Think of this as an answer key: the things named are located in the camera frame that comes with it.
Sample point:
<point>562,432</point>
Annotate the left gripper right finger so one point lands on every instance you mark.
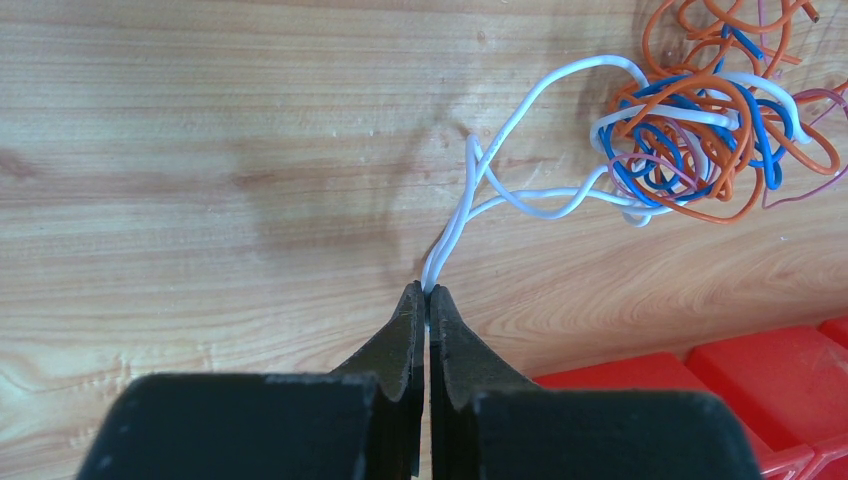
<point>488,421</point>

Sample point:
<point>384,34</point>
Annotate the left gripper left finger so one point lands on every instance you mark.
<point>361,420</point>

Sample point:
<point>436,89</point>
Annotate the red bin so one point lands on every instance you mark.
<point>664,371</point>
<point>789,386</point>
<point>836,329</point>

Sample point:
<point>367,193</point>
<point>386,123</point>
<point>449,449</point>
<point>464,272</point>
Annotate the red bin middle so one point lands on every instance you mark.
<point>836,329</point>

